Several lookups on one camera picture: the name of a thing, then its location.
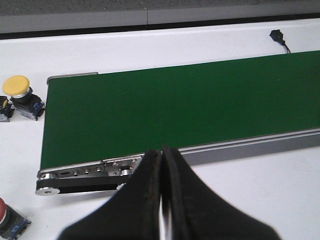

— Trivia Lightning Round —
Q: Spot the yellow mushroom push button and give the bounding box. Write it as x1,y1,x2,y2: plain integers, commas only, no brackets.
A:
2,75,46,121

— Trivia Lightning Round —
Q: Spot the grey stone counter slab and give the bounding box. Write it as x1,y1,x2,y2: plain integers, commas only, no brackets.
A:
0,0,320,16

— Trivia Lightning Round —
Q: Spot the black push button switch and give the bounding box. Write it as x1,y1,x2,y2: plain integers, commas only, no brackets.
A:
0,95,15,122

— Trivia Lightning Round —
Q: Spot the red mushroom push button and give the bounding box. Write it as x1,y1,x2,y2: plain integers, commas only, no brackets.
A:
0,198,32,240

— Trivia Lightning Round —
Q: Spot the green conveyor belt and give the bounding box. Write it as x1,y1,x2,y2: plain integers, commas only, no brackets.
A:
40,51,320,170

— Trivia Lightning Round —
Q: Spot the black timing drive belt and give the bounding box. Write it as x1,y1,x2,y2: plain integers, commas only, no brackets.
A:
35,175,131,196

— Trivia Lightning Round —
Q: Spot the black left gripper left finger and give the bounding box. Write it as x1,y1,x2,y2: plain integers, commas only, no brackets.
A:
58,149,160,240

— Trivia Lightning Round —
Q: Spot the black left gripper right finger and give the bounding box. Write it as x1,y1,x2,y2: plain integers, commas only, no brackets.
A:
161,145,280,240

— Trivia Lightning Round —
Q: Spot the aluminium conveyor side rail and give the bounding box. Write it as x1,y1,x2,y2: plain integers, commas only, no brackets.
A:
37,128,320,180

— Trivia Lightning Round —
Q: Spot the black cable plug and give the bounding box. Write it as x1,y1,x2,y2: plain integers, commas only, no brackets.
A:
269,29,291,54

